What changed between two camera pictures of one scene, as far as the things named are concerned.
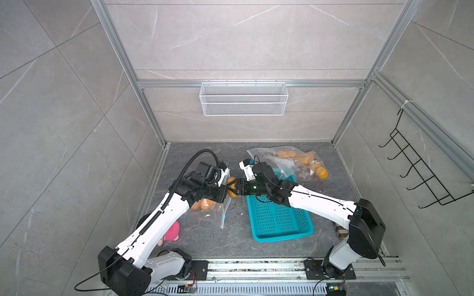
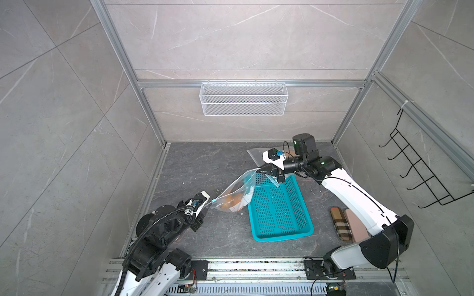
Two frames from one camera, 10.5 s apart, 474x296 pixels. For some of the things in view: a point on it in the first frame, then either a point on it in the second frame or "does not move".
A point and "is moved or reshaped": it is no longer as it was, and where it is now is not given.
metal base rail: x=292 y=277 does not move
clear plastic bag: x=214 y=215 is moved or reshaped
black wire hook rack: x=442 y=196 does not move
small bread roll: x=205 y=203 to x=235 y=198
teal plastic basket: x=273 y=221 does not move
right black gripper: x=239 y=182 to x=270 y=170
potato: x=197 y=206 is moved or reshaped
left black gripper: x=221 y=197 to x=198 y=221
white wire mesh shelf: x=244 y=98 does not move
